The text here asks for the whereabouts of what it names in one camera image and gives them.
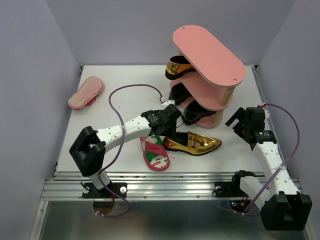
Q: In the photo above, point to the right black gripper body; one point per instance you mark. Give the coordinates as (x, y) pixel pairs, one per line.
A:
(241, 127)

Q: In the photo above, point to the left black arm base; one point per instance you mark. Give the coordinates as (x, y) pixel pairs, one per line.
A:
(89, 191)

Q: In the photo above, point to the upturned pink sole sandal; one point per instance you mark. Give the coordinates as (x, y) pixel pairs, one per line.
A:
(87, 93)

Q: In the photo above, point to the gold metallic loafer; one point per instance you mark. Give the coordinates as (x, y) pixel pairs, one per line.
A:
(178, 66)
(191, 143)

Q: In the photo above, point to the black patent loafer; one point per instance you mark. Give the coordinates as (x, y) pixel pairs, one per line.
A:
(179, 93)
(194, 112)

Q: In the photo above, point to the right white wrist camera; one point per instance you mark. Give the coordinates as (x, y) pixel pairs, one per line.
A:
(266, 112)

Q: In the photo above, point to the pink three-tier shoe shelf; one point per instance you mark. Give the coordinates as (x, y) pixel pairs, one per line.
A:
(216, 71)

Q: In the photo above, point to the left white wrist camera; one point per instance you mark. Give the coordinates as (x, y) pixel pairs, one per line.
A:
(166, 103)

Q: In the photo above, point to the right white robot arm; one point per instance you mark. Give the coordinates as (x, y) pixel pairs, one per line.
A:
(282, 206)

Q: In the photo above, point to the colourful red-strap sandal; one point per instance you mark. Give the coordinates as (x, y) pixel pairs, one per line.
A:
(154, 153)

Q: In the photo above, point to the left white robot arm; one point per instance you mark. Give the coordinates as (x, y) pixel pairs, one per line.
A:
(91, 145)

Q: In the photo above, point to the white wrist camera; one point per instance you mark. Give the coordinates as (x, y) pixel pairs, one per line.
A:
(166, 103)
(266, 112)

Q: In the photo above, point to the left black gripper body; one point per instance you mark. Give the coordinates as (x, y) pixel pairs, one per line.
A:
(170, 130)

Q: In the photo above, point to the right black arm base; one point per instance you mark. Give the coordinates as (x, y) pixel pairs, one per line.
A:
(232, 189)

